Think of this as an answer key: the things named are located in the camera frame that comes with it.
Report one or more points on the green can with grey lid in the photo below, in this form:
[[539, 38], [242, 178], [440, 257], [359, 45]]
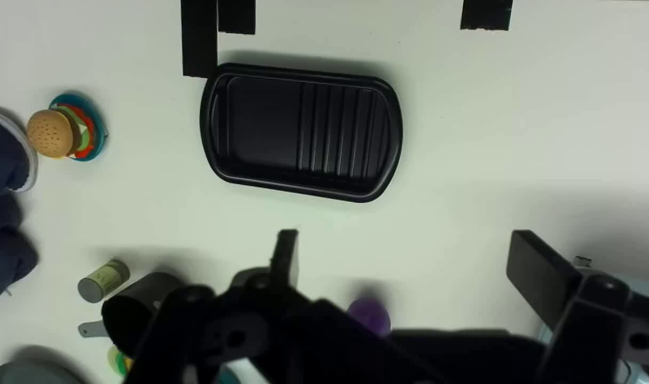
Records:
[[103, 279]]

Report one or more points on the purple round toy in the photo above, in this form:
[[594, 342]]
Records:
[[369, 316]]

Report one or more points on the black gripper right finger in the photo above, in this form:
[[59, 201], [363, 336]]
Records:
[[544, 279]]

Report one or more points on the green toy disc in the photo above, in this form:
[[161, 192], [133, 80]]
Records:
[[119, 361]]

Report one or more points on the large grey plate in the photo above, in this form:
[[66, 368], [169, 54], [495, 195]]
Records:
[[32, 371]]

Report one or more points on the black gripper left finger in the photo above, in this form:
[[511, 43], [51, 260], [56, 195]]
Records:
[[285, 252]]

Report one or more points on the toy burger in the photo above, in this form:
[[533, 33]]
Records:
[[49, 133]]

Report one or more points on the small teal toy plate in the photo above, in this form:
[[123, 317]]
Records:
[[101, 135]]

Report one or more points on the black ridged plastic tray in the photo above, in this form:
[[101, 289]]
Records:
[[299, 131]]

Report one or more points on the dark blue fabric object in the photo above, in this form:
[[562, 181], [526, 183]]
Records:
[[1, 213]]

